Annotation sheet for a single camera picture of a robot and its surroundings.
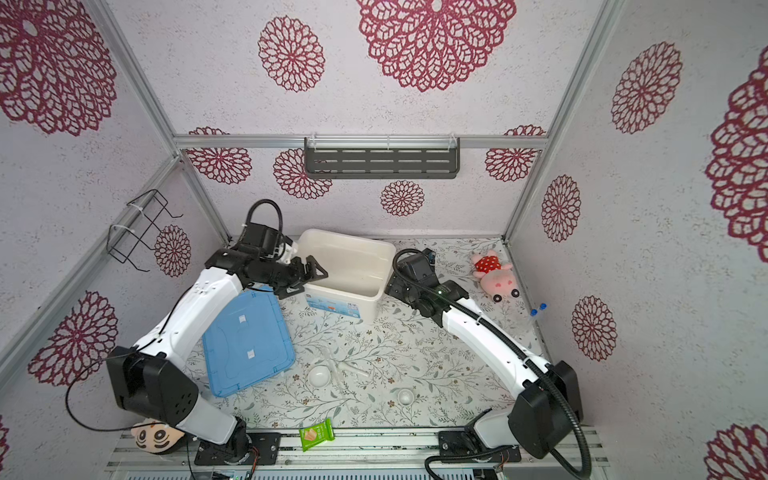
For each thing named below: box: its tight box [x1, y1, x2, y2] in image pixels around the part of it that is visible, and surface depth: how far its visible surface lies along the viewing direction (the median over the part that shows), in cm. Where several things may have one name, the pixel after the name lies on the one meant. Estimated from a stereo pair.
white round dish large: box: [308, 365, 332, 388], surface depth 87 cm
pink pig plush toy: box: [472, 250, 520, 303], surface depth 105 cm
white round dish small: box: [398, 388, 414, 405], surface depth 81 cm
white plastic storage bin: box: [298, 229, 397, 324], surface depth 99 cm
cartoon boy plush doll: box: [130, 424, 185, 455], surface depth 70 cm
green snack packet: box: [299, 418, 335, 452], surface depth 76 cm
